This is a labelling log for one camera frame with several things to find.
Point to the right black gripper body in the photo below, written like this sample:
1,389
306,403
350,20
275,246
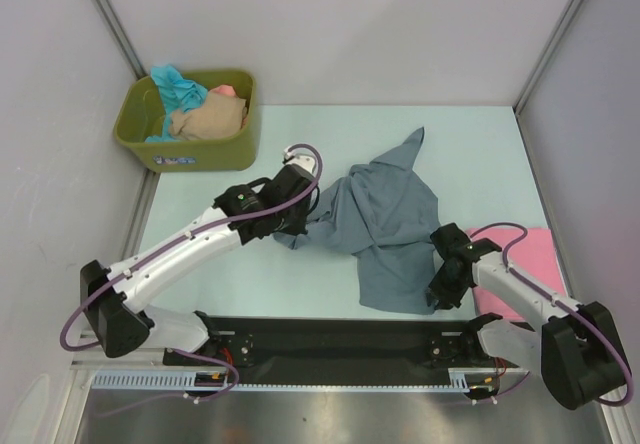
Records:
446,288

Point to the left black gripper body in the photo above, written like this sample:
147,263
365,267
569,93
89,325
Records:
293,221

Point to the grey blue t shirt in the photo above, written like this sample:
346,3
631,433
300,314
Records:
383,214

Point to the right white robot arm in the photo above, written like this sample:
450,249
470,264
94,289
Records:
573,347

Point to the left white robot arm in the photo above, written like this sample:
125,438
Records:
119,298

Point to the folded pink t shirt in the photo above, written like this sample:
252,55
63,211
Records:
535,254

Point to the beige t shirt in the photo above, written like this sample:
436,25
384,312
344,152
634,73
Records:
219,117

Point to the salmon pink t shirt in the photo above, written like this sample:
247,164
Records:
225,90

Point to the turquoise t shirt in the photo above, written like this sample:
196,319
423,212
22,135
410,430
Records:
177,94

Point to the olive green plastic bin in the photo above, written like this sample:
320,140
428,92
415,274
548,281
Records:
142,115

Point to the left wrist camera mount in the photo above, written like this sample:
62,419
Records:
305,161

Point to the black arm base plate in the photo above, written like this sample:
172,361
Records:
331,374

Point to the right aluminium corner post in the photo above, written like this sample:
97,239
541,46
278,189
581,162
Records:
559,31

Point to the aluminium corner post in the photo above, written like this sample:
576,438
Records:
112,21
559,31

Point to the blue slotted cable duct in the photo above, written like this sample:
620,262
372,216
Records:
193,381

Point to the aluminium front rail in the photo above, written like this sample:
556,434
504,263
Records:
100,356

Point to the left aluminium corner post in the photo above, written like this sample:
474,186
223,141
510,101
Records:
112,21

